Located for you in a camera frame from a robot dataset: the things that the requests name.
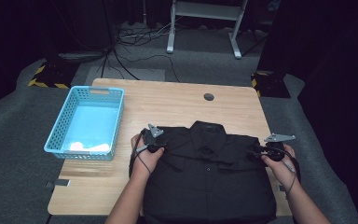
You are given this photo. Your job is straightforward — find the black shirt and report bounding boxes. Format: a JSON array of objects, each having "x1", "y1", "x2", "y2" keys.
[{"x1": 140, "y1": 119, "x2": 278, "y2": 224}]

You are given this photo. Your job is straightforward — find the white metal stand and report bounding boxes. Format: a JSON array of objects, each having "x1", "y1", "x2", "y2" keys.
[{"x1": 166, "y1": 0, "x2": 249, "y2": 61}]

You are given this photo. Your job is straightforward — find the light blue plastic basket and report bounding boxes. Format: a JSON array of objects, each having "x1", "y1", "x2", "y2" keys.
[{"x1": 43, "y1": 85, "x2": 126, "y2": 162}]

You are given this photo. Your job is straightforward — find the right hand-held gripper black cable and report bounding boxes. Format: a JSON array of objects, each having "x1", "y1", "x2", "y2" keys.
[{"x1": 279, "y1": 145, "x2": 303, "y2": 201}]

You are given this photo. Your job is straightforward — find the person's right hand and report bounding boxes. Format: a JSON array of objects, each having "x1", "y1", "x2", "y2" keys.
[{"x1": 260, "y1": 144, "x2": 300, "y2": 191}]

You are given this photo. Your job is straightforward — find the left hand-held gripper black cable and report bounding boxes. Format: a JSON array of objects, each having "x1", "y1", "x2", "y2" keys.
[{"x1": 128, "y1": 128, "x2": 153, "y2": 179}]

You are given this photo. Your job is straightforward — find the person's left hand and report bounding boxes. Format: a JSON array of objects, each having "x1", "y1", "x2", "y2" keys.
[{"x1": 130, "y1": 133, "x2": 166, "y2": 182}]

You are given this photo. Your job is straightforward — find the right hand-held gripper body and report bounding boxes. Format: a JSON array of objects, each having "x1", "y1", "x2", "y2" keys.
[{"x1": 260, "y1": 133, "x2": 296, "y2": 162}]

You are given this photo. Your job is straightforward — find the yellow black striped floor pad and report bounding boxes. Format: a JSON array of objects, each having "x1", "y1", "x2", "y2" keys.
[
  {"x1": 250, "y1": 70, "x2": 292, "y2": 99},
  {"x1": 27, "y1": 60, "x2": 77, "y2": 90}
]

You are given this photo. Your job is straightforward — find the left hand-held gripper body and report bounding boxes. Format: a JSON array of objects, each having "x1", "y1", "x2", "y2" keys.
[{"x1": 140, "y1": 123, "x2": 166, "y2": 154}]

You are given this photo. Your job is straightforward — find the black tripod stand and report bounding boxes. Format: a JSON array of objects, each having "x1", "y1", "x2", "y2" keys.
[{"x1": 98, "y1": 0, "x2": 119, "y2": 79}]

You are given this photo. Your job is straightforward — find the black floor cable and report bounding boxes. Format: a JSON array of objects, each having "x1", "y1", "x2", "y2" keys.
[
  {"x1": 117, "y1": 53, "x2": 182, "y2": 84},
  {"x1": 112, "y1": 46, "x2": 142, "y2": 81}
]

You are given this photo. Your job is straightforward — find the hand-held gripper black cable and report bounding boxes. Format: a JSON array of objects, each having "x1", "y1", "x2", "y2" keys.
[
  {"x1": 128, "y1": 128, "x2": 153, "y2": 179},
  {"x1": 279, "y1": 145, "x2": 303, "y2": 201}
]

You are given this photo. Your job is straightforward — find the tangle of floor cables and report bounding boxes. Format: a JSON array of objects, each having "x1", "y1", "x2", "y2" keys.
[{"x1": 117, "y1": 21, "x2": 172, "y2": 49}]

